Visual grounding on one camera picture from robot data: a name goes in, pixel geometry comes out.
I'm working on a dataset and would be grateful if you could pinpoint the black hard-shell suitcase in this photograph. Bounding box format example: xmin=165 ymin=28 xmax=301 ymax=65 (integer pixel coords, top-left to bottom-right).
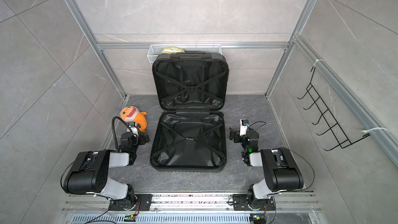
xmin=150 ymin=52 xmax=229 ymax=173

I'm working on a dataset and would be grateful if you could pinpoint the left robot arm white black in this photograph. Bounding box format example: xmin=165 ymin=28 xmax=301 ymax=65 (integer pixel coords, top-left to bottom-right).
xmin=60 ymin=116 xmax=149 ymax=213

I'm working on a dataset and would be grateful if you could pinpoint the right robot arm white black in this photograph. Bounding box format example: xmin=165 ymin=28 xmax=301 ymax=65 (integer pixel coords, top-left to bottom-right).
xmin=229 ymin=125 xmax=310 ymax=211

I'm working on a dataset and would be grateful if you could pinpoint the orange shark plush toy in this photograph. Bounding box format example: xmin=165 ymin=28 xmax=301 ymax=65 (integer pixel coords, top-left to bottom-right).
xmin=120 ymin=106 xmax=148 ymax=132

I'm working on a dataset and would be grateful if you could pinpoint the yellow green packet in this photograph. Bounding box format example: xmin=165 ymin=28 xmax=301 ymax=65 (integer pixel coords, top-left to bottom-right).
xmin=161 ymin=47 xmax=185 ymax=54

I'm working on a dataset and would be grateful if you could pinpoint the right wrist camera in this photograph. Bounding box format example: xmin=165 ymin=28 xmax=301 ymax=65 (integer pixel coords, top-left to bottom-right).
xmin=239 ymin=119 xmax=249 ymax=136

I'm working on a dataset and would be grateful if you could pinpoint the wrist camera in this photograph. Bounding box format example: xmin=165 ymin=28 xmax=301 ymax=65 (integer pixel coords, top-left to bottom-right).
xmin=239 ymin=119 xmax=249 ymax=136
xmin=129 ymin=122 xmax=139 ymax=136

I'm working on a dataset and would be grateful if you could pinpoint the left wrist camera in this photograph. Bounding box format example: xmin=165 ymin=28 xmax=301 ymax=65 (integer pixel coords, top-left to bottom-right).
xmin=129 ymin=122 xmax=139 ymax=136

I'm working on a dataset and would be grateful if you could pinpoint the white wire mesh basket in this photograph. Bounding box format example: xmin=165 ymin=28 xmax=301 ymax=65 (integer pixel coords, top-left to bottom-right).
xmin=147 ymin=43 xmax=222 ymax=65

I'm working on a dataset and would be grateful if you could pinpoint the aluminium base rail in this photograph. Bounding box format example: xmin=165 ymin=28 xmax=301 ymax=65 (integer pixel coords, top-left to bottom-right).
xmin=63 ymin=192 xmax=321 ymax=214

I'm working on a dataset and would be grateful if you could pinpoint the black wire hook rack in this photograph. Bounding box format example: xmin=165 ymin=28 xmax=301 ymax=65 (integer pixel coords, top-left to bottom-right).
xmin=297 ymin=67 xmax=371 ymax=151

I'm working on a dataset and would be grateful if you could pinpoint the white perforated cable tray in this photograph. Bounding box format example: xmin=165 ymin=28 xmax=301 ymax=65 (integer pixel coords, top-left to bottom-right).
xmin=69 ymin=213 xmax=252 ymax=224

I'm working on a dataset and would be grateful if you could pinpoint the aluminium frame profile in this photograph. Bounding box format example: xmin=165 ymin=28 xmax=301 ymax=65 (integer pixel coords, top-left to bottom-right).
xmin=64 ymin=0 xmax=398 ymax=164

